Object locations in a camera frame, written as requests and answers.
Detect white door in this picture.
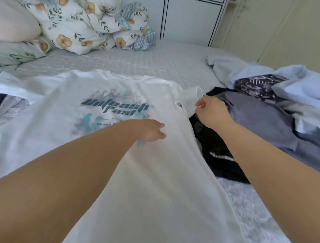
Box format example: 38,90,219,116
212,0,320,71

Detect floral bunched quilt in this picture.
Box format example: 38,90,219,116
117,2,157,52

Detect person's left forearm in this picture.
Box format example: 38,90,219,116
0,119,147,243

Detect pink plush pillow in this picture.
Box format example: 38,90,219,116
0,0,42,44

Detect dark purple patterned garment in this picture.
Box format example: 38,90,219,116
234,74,289,101

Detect person's right forearm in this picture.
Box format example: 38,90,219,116
216,119,320,243

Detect white wardrobe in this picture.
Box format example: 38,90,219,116
134,0,229,48

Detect bed with grey patterned sheet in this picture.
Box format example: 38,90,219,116
0,40,301,243

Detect light blue hooded jacket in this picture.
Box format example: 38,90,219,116
206,54,320,133

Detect person's right hand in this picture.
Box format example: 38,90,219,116
194,94,234,132

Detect white printed t-shirt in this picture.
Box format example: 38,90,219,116
0,69,247,243

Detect person's left hand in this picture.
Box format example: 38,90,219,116
134,118,167,145

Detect floral pillow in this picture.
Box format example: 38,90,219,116
0,36,55,69

